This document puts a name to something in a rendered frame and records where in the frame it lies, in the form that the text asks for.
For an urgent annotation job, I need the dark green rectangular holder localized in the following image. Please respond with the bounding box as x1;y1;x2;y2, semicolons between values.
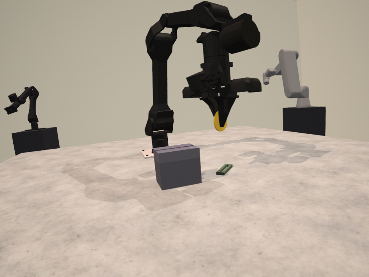
216;164;232;175

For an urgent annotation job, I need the gold coin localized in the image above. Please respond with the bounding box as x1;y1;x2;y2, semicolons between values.
214;112;227;131

